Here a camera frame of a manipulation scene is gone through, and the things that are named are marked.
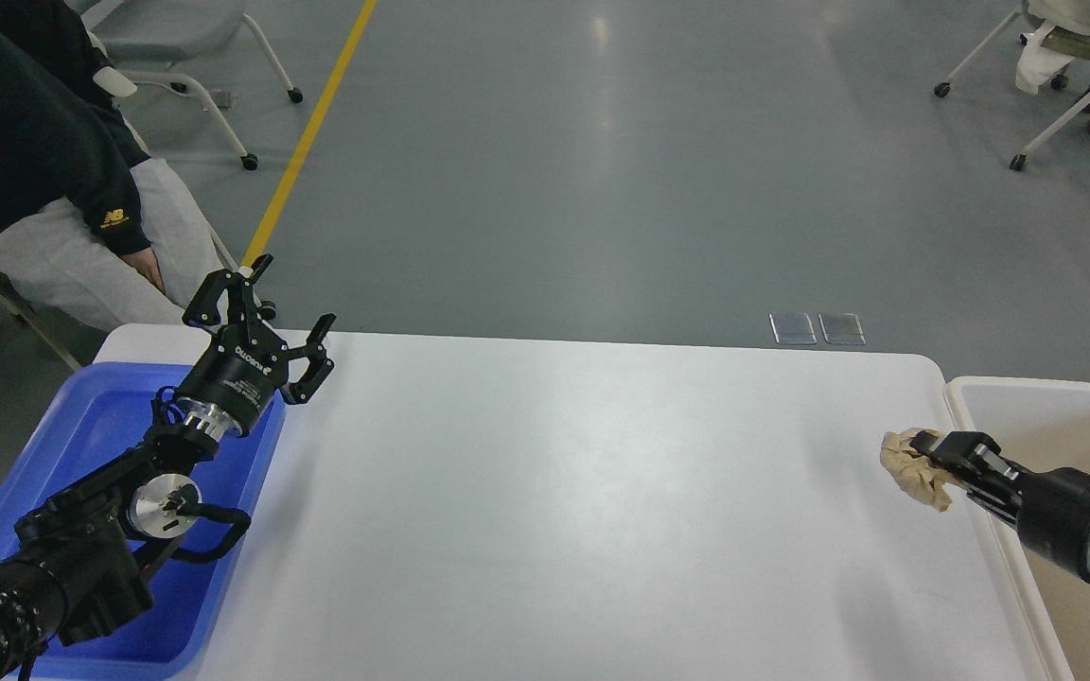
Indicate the white plastic bin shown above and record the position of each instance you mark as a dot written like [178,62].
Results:
[1043,425]

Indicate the floor plate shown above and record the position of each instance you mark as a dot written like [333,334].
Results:
[842,329]
[793,329]

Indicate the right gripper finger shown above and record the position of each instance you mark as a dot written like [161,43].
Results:
[975,459]

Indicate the white chair with clothes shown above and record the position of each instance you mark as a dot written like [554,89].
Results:
[1052,37]

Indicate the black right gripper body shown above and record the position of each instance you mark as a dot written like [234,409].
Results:
[1058,526]

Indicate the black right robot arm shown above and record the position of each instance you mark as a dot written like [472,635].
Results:
[1049,510]

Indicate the right floor plate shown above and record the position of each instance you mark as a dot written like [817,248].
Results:
[842,329]

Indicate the seated person in black hoodie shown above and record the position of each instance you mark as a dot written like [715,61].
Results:
[77,190]

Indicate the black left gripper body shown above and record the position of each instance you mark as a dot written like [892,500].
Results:
[232,384]

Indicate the blue plastic bin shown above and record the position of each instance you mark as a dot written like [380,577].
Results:
[99,413]

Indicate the left floor plate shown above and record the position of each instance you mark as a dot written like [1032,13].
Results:
[793,329]

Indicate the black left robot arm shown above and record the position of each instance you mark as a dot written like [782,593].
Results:
[87,555]

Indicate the grey office chair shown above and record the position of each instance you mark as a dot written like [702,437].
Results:
[146,40]

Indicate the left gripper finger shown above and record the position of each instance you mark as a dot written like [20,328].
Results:
[225,303]
[319,366]

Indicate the brown paper ball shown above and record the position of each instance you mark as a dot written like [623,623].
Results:
[913,472]

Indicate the person's left hand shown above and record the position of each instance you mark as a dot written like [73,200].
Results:
[145,263]

